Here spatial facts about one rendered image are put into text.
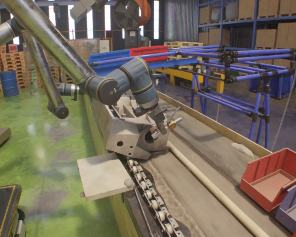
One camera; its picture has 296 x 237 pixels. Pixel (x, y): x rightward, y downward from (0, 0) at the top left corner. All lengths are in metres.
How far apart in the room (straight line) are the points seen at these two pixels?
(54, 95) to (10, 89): 6.17
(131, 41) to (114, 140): 7.10
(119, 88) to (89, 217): 1.30
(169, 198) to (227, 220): 0.26
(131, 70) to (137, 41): 7.18
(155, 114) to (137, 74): 0.20
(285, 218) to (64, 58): 1.07
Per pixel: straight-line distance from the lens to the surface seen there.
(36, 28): 0.84
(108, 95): 0.75
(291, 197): 0.87
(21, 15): 0.85
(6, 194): 1.76
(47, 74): 1.48
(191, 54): 1.36
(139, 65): 0.82
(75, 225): 1.78
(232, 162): 1.15
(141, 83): 0.82
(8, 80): 7.59
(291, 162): 1.14
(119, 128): 0.95
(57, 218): 1.88
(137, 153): 1.04
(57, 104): 1.54
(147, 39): 12.46
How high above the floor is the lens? 1.34
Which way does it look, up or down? 21 degrees down
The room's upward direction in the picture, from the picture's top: straight up
